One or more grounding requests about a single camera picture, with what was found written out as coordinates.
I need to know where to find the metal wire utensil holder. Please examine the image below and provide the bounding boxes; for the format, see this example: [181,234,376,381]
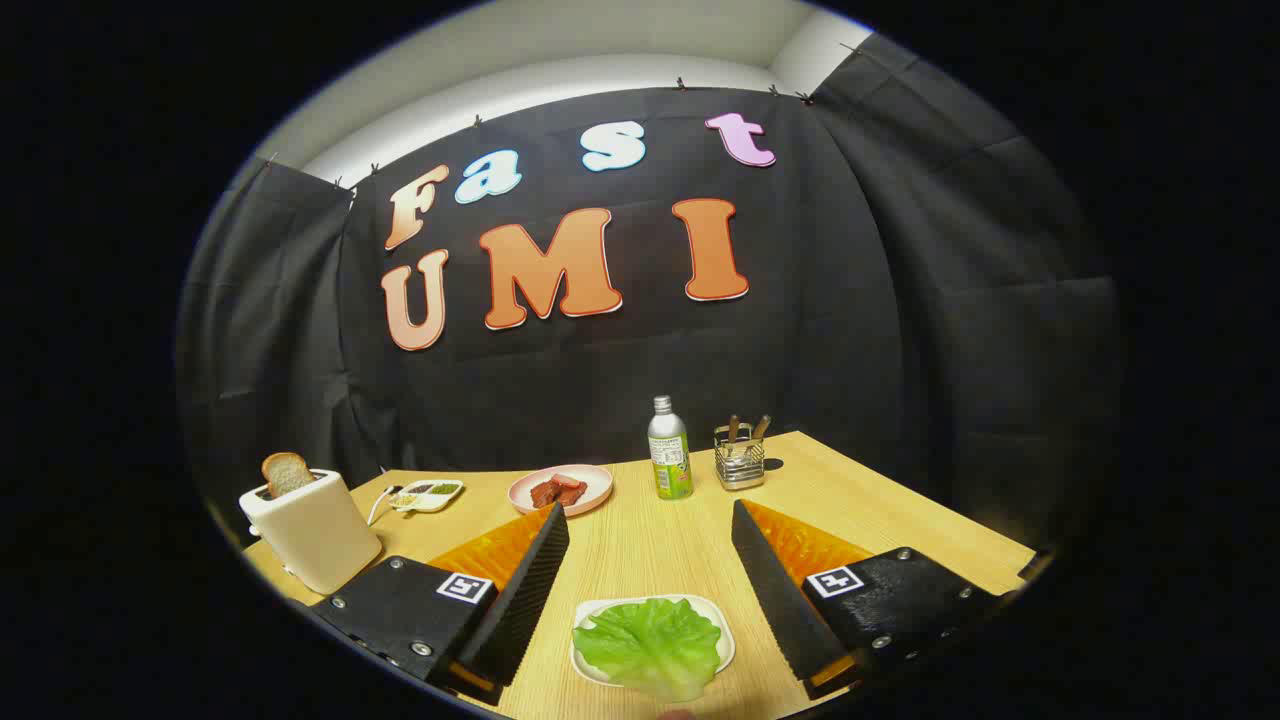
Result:
[713,424,766,491]

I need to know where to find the silver bottle with green label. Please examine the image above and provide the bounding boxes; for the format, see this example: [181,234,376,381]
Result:
[648,395,694,501]

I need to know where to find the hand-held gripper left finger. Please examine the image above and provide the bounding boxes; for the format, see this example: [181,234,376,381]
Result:
[312,503,571,706]

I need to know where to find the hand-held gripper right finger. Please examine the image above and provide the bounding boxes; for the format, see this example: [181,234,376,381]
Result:
[731,498,1001,699]

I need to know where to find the green lettuce leaf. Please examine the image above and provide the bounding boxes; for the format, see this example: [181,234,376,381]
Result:
[572,598,723,703]

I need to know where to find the white square plate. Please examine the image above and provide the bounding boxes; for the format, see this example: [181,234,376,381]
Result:
[570,594,736,689]

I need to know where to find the toasted bread slice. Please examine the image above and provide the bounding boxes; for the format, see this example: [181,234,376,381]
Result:
[262,452,317,499]

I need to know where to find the red meat slices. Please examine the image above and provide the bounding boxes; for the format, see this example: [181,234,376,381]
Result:
[530,474,589,509]

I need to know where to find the white divided condiment dish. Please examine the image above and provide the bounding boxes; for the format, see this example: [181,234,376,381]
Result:
[388,480,466,514]

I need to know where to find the white toaster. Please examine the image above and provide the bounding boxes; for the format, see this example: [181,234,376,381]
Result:
[238,468,383,596]

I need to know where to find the black backdrop cloth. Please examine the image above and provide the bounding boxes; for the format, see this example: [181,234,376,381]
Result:
[175,35,1121,561]

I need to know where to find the pink plate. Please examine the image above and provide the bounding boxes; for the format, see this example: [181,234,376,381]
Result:
[508,464,614,518]

